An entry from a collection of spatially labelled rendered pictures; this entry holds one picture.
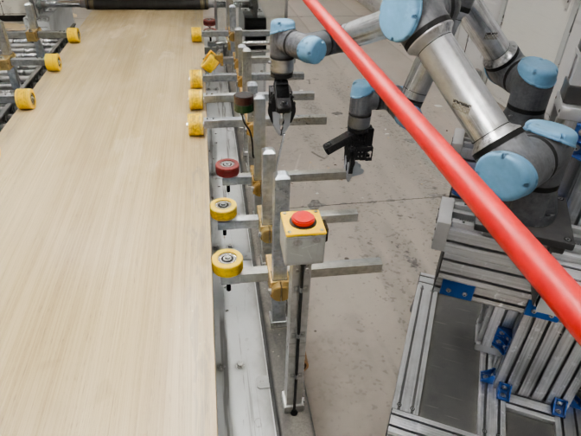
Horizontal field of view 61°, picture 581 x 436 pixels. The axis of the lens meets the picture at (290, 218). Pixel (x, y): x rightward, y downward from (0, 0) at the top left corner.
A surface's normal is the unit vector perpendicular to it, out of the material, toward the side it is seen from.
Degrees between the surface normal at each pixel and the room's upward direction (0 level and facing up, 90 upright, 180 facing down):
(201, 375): 0
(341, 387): 0
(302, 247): 90
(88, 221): 0
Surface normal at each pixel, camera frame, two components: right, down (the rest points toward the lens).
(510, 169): -0.68, 0.47
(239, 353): 0.04, -0.82
